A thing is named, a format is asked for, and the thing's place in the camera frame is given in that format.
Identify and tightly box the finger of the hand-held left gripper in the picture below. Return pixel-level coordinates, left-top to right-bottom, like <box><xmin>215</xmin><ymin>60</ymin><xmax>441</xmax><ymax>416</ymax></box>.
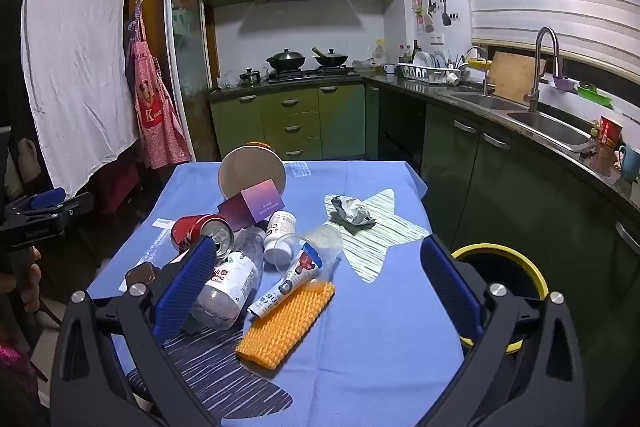
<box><xmin>4</xmin><ymin>188</ymin><xmax>67</xmax><ymax>214</ymax></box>
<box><xmin>15</xmin><ymin>192</ymin><xmax>96</xmax><ymax>228</ymax></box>

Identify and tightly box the black wok with handle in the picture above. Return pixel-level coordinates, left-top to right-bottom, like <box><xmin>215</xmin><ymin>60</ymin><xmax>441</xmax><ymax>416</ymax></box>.
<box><xmin>312</xmin><ymin>47</ymin><xmax>351</xmax><ymax>68</ymax></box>

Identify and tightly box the white dish rack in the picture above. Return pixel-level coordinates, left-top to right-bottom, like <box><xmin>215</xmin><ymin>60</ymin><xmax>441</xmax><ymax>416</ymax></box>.
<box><xmin>396</xmin><ymin>51</ymin><xmax>463</xmax><ymax>84</ymax></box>

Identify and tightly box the blue mug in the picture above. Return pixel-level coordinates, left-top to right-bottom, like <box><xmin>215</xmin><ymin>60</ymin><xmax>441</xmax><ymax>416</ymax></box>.
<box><xmin>618</xmin><ymin>144</ymin><xmax>640</xmax><ymax>180</ymax></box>

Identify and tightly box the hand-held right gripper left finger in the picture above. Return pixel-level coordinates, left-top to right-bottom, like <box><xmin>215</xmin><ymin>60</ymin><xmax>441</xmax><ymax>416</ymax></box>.
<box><xmin>49</xmin><ymin>236</ymin><xmax>226</xmax><ymax>427</ymax></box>

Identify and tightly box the paper wrapper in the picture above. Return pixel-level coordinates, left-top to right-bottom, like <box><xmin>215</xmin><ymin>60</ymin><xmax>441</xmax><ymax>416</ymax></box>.
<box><xmin>327</xmin><ymin>194</ymin><xmax>377</xmax><ymax>228</ymax></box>

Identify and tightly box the black lidded wok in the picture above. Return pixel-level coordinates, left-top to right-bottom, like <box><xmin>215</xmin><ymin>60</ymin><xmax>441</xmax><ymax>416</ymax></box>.
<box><xmin>266</xmin><ymin>48</ymin><xmax>306</xmax><ymax>72</ymax></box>

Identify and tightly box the blue star-print tablecloth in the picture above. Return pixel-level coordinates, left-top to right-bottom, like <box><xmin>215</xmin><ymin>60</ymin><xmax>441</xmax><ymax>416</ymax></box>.
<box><xmin>86</xmin><ymin>159</ymin><xmax>468</xmax><ymax>427</ymax></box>

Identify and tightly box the round paper bowl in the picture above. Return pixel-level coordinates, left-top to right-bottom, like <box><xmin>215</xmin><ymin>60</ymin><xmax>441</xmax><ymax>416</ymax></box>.
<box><xmin>217</xmin><ymin>141</ymin><xmax>288</xmax><ymax>202</ymax></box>

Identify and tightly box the red paper cup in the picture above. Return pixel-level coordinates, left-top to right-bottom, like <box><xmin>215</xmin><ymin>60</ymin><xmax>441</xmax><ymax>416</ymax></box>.
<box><xmin>597</xmin><ymin>116</ymin><xmax>623</xmax><ymax>148</ymax></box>

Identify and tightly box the tall steel faucet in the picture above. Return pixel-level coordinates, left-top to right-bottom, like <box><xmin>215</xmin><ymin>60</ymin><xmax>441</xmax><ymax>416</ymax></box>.
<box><xmin>524</xmin><ymin>27</ymin><xmax>563</xmax><ymax>112</ymax></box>

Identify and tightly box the white-framed glass door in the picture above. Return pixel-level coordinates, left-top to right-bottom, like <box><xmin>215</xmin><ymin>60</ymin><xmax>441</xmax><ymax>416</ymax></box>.
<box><xmin>165</xmin><ymin>0</ymin><xmax>221</xmax><ymax>162</ymax></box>

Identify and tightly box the red soda can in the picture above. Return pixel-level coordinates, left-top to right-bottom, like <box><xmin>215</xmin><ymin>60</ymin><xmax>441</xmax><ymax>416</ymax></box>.
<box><xmin>170</xmin><ymin>213</ymin><xmax>236</xmax><ymax>256</ymax></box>

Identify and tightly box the steel double sink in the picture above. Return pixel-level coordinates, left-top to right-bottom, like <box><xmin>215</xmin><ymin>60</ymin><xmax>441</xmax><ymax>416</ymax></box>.
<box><xmin>447</xmin><ymin>89</ymin><xmax>598</xmax><ymax>152</ymax></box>

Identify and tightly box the green tray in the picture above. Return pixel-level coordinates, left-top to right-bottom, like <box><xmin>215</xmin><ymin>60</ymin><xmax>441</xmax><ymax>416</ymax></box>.
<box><xmin>577</xmin><ymin>83</ymin><xmax>613</xmax><ymax>108</ymax></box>

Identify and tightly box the yellow-rimmed dark bin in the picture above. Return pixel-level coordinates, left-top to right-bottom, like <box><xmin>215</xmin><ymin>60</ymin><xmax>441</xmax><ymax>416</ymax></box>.
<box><xmin>450</xmin><ymin>243</ymin><xmax>548</xmax><ymax>353</ymax></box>

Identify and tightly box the red checked apron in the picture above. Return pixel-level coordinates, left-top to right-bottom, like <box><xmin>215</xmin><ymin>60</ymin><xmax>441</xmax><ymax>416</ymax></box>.
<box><xmin>125</xmin><ymin>0</ymin><xmax>193</xmax><ymax>171</ymax></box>

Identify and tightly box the white pill bottle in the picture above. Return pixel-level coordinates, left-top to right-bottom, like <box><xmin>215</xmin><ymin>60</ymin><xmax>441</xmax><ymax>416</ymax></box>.
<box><xmin>262</xmin><ymin>210</ymin><xmax>297</xmax><ymax>265</ymax></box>

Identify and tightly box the clear plastic cup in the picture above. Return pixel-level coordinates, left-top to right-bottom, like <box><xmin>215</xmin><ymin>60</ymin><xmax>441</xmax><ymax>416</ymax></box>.
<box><xmin>272</xmin><ymin>227</ymin><xmax>344</xmax><ymax>273</ymax></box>

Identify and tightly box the purple cardboard box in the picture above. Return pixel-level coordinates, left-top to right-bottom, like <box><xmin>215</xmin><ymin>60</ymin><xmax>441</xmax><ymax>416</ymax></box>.
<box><xmin>216</xmin><ymin>178</ymin><xmax>287</xmax><ymax>230</ymax></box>

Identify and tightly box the white hanging sheet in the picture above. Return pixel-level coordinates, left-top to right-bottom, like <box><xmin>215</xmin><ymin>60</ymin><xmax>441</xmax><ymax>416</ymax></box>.
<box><xmin>20</xmin><ymin>0</ymin><xmax>141</xmax><ymax>200</ymax></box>

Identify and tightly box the white toothpaste tube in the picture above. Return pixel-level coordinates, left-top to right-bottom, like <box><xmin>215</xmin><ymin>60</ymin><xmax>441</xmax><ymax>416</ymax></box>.
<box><xmin>247</xmin><ymin>243</ymin><xmax>333</xmax><ymax>319</ymax></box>

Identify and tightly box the black gas stove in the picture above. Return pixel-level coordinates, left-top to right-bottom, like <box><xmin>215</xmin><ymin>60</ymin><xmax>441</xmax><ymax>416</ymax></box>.
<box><xmin>267</xmin><ymin>64</ymin><xmax>362</xmax><ymax>84</ymax></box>

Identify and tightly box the wooden cutting board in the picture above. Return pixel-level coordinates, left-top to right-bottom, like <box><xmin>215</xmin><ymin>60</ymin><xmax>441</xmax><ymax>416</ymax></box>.
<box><xmin>486</xmin><ymin>52</ymin><xmax>547</xmax><ymax>104</ymax></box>

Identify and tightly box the small steel faucet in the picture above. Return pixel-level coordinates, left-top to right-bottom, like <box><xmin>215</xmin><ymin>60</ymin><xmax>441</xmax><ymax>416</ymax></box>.
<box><xmin>465</xmin><ymin>46</ymin><xmax>488</xmax><ymax>95</ymax></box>

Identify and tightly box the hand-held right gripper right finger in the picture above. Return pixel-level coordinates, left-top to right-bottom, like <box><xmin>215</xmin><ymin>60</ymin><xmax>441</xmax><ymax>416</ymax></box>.
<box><xmin>419</xmin><ymin>234</ymin><xmax>586</xmax><ymax>427</ymax></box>

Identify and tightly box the person's left hand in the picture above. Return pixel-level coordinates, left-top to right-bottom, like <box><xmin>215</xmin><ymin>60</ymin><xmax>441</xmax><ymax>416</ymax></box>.
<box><xmin>21</xmin><ymin>246</ymin><xmax>46</xmax><ymax>315</ymax></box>

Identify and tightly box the clear plastic bottle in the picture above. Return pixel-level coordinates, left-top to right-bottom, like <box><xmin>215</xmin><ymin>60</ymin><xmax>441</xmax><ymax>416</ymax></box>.
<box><xmin>190</xmin><ymin>227</ymin><xmax>267</xmax><ymax>332</ymax></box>

